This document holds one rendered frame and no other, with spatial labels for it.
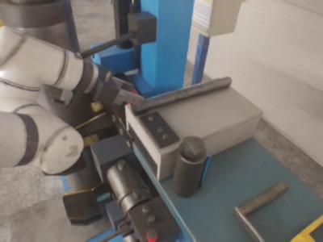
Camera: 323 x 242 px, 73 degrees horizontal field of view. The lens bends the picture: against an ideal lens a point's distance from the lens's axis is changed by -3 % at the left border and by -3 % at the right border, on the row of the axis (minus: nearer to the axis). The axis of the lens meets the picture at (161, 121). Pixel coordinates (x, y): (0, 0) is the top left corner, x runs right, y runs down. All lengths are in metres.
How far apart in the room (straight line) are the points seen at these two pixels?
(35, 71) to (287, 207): 0.74
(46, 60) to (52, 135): 0.17
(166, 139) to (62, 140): 0.32
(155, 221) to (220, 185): 0.22
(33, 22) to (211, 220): 0.74
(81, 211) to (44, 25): 0.90
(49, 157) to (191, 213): 0.42
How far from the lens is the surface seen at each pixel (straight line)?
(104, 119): 1.00
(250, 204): 0.70
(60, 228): 1.72
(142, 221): 0.70
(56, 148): 0.40
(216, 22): 1.33
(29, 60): 0.50
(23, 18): 0.78
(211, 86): 0.83
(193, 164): 0.55
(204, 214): 0.68
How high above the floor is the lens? 1.66
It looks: 43 degrees down
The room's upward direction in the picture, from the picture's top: 4 degrees clockwise
